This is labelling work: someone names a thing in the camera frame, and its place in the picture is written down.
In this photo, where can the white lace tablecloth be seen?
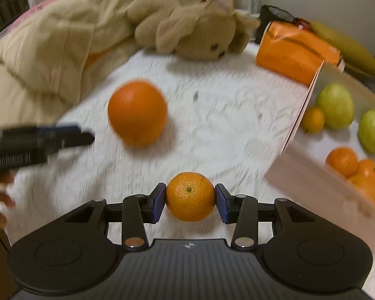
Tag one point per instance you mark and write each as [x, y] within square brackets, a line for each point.
[222, 115]

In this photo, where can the black bag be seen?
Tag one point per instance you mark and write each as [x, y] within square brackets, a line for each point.
[275, 17]

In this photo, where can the beige teddy bear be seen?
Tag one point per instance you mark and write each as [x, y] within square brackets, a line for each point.
[187, 22]

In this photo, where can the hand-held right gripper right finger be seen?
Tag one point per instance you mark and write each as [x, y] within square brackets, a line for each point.
[222, 201]

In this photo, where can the large green guava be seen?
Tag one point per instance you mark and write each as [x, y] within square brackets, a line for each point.
[336, 106]

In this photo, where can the large orange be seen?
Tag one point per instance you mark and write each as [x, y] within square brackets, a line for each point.
[138, 113]

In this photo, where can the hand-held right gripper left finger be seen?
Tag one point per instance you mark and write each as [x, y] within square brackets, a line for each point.
[157, 201]

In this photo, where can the pink cardboard box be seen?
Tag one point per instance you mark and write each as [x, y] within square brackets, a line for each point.
[315, 190]

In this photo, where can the person's left hand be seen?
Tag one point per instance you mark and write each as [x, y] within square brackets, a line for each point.
[4, 200]

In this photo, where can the orange paper bag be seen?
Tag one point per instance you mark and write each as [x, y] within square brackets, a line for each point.
[290, 54]

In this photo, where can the pink cloth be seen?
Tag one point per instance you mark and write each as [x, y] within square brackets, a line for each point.
[31, 14]

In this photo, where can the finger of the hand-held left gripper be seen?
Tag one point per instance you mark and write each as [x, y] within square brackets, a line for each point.
[72, 137]

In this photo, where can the beige blanket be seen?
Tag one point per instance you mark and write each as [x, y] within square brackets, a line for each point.
[50, 56]

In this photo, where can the yellow banana plush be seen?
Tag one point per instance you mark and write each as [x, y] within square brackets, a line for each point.
[350, 48]

